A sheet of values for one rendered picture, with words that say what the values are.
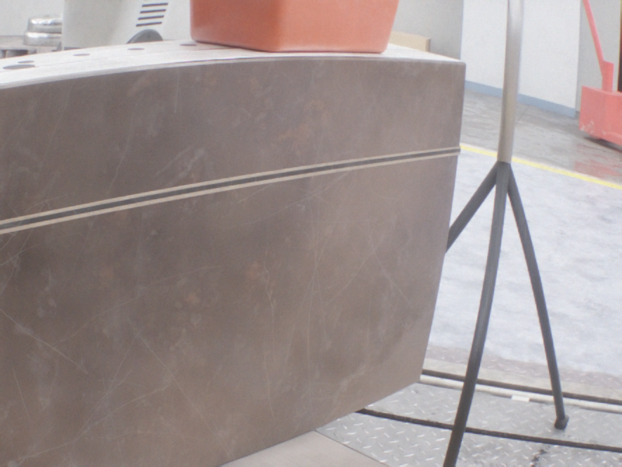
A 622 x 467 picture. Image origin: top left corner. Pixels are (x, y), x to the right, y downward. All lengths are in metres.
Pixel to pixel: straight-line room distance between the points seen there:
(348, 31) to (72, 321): 0.36
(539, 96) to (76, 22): 5.13
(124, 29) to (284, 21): 0.94
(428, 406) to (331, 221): 0.90
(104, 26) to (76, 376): 1.08
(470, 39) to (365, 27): 5.74
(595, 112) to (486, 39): 1.48
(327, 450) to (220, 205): 0.29
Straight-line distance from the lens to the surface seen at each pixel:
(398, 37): 6.69
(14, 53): 6.71
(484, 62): 6.55
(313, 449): 0.88
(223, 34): 0.77
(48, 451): 0.68
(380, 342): 0.94
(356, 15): 0.81
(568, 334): 2.13
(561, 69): 6.49
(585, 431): 1.66
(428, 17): 7.14
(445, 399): 1.71
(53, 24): 6.11
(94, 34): 1.68
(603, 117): 5.36
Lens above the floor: 0.77
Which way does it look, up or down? 17 degrees down
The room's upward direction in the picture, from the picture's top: 6 degrees clockwise
